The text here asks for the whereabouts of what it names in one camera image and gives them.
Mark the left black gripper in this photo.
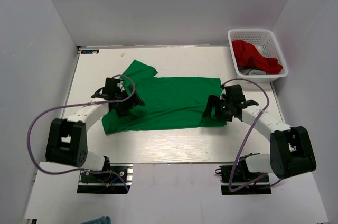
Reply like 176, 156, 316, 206
115, 85, 145, 118

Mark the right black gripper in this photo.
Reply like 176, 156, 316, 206
203, 95, 233, 122

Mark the green t shirt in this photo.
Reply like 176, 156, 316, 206
102, 60, 226, 135

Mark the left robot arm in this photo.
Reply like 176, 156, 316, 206
45, 83, 145, 181

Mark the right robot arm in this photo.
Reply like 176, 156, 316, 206
203, 95, 316, 181

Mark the grey t shirt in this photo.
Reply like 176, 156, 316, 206
238, 67, 269, 76

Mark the red t shirt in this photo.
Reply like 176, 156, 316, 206
231, 40, 283, 75

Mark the blue label sticker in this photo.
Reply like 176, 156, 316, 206
80, 49, 99, 54

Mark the white plastic basket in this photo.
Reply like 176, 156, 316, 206
228, 29, 288, 83

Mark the blue cloth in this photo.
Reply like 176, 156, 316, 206
86, 216, 111, 224

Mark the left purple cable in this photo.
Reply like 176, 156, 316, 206
27, 74, 136, 193

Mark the purple cable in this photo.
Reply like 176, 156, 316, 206
220, 77, 282, 193
27, 74, 136, 193

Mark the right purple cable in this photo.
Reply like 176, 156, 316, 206
220, 77, 282, 193

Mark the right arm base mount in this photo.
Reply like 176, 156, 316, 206
215, 165, 271, 195

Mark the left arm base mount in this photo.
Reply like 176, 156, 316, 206
77, 164, 133, 194

